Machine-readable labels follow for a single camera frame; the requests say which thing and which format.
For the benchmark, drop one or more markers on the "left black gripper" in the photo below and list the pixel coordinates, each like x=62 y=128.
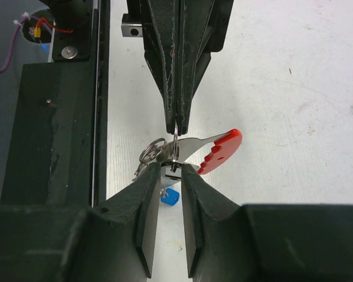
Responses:
x=202 y=30

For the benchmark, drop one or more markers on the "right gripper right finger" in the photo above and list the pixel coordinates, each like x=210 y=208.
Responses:
x=263 y=242

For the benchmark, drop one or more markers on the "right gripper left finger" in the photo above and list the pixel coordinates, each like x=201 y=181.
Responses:
x=113 y=241

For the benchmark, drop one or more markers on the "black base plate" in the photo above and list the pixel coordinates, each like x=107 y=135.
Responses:
x=57 y=152

